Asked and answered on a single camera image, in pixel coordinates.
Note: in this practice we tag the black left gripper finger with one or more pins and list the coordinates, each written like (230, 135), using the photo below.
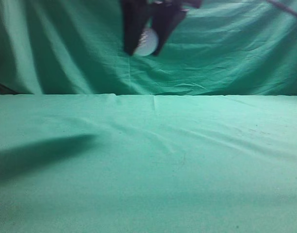
(167, 15)

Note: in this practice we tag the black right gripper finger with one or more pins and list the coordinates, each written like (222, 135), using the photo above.
(135, 14)

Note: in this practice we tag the white dimpled golf ball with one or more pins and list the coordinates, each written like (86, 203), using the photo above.
(148, 43)

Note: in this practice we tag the green backdrop cloth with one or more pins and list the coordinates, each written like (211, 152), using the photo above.
(227, 47)

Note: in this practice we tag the green table cloth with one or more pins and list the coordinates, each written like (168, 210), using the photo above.
(148, 164)

